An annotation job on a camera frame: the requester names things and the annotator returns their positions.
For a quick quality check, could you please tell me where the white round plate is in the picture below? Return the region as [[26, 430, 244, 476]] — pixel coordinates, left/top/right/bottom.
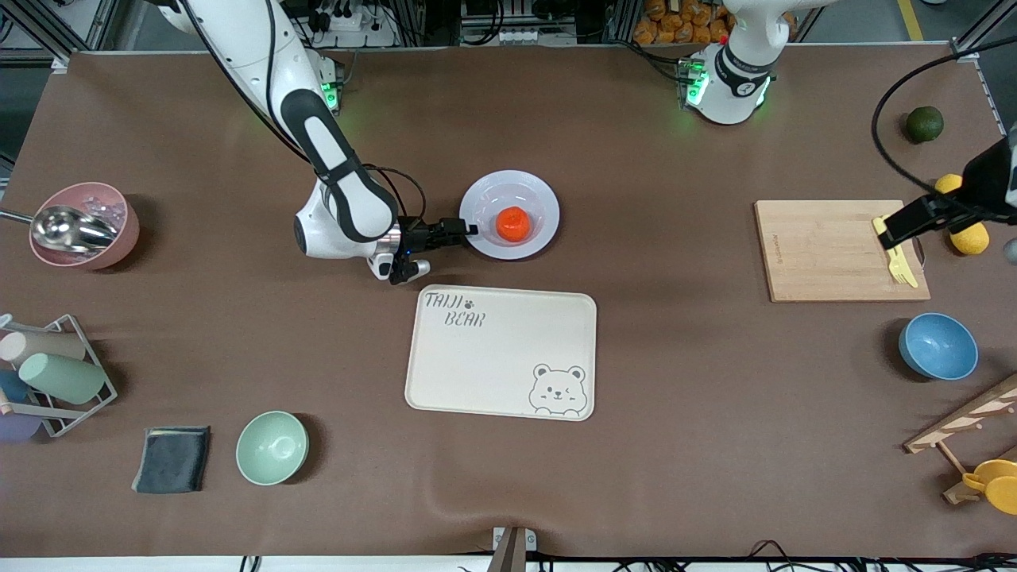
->
[[458, 169, 561, 261]]

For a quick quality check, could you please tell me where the orange fruit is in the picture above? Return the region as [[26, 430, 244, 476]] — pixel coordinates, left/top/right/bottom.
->
[[496, 207, 532, 242]]

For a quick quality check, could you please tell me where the yellow plastic fork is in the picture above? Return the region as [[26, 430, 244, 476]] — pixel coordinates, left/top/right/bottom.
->
[[872, 216, 919, 288]]

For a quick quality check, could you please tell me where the dark green round fruit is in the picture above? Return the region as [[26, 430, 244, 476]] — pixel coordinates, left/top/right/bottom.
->
[[906, 106, 945, 145]]

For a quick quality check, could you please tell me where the wooden cutting board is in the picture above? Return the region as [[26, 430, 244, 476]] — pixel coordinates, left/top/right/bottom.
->
[[753, 199, 931, 303]]

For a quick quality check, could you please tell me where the cream tray with bear print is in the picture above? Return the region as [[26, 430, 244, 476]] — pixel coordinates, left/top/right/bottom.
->
[[404, 284, 597, 422]]

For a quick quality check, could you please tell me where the blue bowl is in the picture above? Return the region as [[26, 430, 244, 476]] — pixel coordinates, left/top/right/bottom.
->
[[899, 312, 979, 381]]

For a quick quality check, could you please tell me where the wooden mug rack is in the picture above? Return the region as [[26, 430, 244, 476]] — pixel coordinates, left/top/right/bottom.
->
[[903, 373, 1017, 505]]

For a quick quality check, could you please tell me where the white power strip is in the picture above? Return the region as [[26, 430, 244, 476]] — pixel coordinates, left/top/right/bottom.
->
[[318, 8, 398, 48]]

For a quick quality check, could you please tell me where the light green bowl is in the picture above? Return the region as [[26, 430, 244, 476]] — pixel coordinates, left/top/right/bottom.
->
[[235, 410, 309, 486]]

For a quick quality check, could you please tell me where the yellow mug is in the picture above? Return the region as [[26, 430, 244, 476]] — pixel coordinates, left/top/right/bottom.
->
[[962, 458, 1017, 515]]

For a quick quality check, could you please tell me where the pink bowl with ice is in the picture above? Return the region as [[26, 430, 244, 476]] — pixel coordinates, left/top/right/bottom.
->
[[29, 182, 141, 271]]

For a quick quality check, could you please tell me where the pile of orange bread buns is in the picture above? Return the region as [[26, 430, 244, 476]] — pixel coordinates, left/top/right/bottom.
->
[[633, 0, 740, 45]]

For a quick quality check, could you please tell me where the folded grey cloth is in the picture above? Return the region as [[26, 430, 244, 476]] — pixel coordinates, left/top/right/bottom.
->
[[132, 426, 212, 494]]

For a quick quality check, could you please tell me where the metal scoop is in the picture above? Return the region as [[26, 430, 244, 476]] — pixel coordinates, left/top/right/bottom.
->
[[0, 205, 120, 255]]

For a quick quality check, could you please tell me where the light green cup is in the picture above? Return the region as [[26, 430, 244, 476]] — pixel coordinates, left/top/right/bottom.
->
[[18, 353, 106, 405]]

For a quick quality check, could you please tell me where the beige cup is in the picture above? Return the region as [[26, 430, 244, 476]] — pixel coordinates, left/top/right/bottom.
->
[[0, 330, 87, 365]]

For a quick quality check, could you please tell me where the purple cup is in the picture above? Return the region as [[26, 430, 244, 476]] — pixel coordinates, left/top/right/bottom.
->
[[0, 413, 42, 443]]

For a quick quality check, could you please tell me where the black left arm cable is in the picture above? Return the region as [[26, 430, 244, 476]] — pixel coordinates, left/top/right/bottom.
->
[[871, 36, 1017, 199]]

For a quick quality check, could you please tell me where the white wire cup rack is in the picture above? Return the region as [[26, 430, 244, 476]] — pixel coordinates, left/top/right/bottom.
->
[[0, 314, 118, 439]]

